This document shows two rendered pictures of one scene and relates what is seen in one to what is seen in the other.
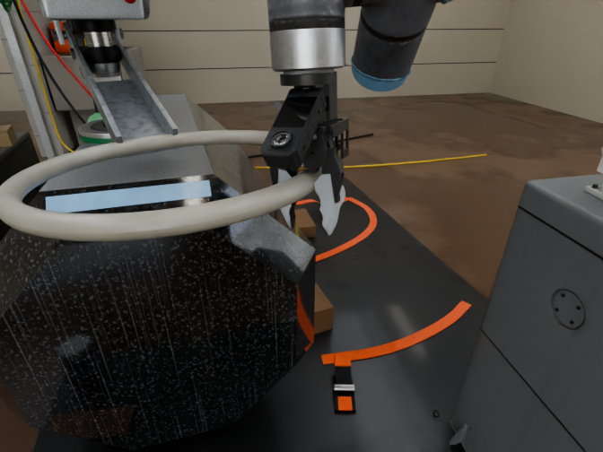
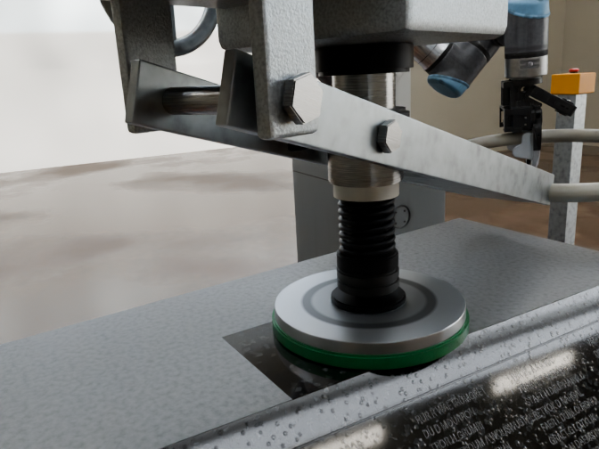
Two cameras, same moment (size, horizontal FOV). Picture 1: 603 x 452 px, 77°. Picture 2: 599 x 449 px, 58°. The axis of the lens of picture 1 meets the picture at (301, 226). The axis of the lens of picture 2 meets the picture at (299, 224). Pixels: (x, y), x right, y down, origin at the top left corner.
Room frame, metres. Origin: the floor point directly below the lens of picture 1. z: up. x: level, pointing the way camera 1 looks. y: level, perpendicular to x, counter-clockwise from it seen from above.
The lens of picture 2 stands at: (1.35, 1.08, 1.12)
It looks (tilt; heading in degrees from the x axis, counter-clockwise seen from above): 15 degrees down; 255
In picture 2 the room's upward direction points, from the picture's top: 3 degrees counter-clockwise
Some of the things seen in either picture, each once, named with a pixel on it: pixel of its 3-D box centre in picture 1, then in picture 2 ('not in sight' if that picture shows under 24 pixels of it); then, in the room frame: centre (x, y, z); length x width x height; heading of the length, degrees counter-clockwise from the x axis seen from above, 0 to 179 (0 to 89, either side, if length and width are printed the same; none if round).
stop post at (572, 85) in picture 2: not in sight; (563, 203); (-0.34, -0.80, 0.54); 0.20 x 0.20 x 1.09; 18
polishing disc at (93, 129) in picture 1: (118, 126); (368, 303); (1.12, 0.54, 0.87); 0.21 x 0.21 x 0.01
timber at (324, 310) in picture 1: (305, 299); not in sight; (1.28, -0.02, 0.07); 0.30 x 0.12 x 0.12; 23
